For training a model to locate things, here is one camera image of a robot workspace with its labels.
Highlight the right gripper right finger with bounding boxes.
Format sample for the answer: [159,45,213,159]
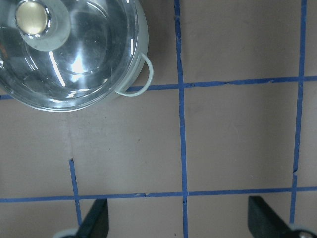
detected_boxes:
[248,196,297,238]

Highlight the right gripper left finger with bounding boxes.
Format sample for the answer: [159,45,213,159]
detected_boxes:
[74,199,109,238]

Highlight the glass pot lid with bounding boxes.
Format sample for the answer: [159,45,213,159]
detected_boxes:
[0,0,140,110]

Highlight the pale green cooking pot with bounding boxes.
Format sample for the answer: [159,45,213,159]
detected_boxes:
[0,0,154,113]

